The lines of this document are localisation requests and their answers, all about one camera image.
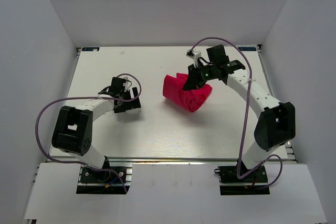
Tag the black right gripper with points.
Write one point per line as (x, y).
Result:
(193, 81)

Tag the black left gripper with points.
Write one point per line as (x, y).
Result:
(131, 105)

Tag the red t shirt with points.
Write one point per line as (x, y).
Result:
(190, 100)

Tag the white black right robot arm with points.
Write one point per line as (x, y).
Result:
(241, 82)

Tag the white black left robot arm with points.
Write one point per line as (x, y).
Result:
(74, 127)

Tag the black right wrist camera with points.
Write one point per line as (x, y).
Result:
(235, 65)

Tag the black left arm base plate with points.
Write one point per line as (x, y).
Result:
(104, 183)

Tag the aluminium table frame rail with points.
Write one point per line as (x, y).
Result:
(276, 123)

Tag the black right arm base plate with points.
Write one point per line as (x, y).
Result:
(254, 184)

